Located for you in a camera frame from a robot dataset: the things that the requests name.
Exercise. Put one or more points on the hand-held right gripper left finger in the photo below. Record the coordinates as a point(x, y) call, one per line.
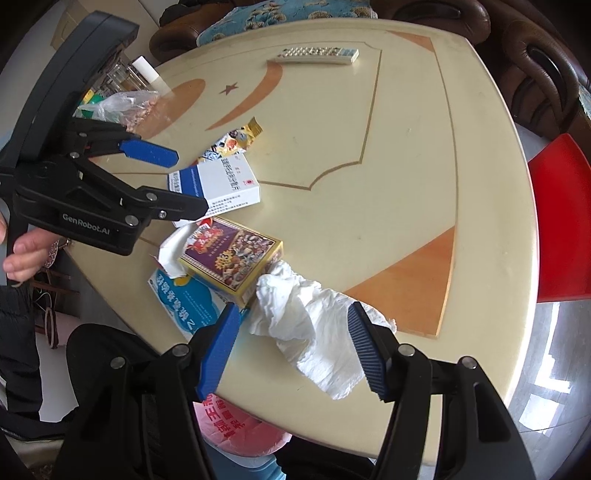
point(218, 355)

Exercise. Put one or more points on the red plastic stool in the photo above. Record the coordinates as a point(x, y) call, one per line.
point(563, 221)

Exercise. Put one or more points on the trash bin with pink bag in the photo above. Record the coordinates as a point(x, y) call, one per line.
point(244, 434)

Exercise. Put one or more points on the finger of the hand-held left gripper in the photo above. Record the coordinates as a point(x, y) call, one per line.
point(184, 205)
point(147, 152)

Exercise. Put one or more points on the white tissue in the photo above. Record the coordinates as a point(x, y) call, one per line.
point(314, 318)

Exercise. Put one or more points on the white plastic bottle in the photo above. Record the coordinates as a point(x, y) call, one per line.
point(147, 74)

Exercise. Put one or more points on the person's left forearm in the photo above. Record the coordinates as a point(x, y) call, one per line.
point(18, 350)

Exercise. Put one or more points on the clear glass jar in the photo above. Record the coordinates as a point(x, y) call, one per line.
point(111, 78)

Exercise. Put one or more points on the purple yellow card box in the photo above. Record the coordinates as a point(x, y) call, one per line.
point(231, 254)

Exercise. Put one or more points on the brown leather sofa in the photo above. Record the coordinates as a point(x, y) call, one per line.
point(531, 55)

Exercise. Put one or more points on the clear plastic bag of peanuts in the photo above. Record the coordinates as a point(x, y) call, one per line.
point(138, 108)

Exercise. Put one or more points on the yellow snack wrapper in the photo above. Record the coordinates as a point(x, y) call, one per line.
point(231, 143)

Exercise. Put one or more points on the white blue-striped medicine box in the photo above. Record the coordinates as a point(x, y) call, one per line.
point(221, 184)

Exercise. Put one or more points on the person's left hand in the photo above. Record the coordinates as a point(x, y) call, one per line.
point(27, 263)

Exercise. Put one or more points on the white remote control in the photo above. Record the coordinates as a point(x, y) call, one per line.
point(314, 54)

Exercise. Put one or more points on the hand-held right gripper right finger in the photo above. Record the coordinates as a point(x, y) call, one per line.
point(367, 355)

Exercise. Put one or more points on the blue floral cushion cover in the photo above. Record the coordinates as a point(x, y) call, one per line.
point(277, 14)

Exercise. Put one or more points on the blue patterned armrest cloth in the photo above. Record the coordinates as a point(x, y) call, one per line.
point(584, 104)

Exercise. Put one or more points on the blue cartoon medicine box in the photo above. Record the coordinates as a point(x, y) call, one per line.
point(194, 309)

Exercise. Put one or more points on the glass jar with gold lid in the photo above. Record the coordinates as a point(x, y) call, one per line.
point(130, 76)

